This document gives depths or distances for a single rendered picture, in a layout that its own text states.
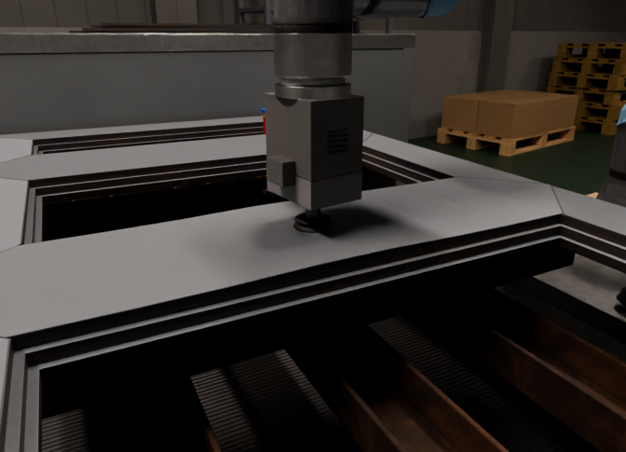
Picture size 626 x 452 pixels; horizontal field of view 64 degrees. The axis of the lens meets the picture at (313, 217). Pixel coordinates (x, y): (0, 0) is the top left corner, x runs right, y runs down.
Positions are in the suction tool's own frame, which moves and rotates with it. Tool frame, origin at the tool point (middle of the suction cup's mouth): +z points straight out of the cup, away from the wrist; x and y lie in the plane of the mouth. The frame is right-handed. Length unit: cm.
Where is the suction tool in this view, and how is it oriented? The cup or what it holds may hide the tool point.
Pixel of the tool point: (313, 236)
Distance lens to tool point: 54.1
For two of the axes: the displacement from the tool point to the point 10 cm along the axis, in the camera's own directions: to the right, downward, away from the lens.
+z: 0.0, 9.4, 3.4
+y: 5.7, 2.8, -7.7
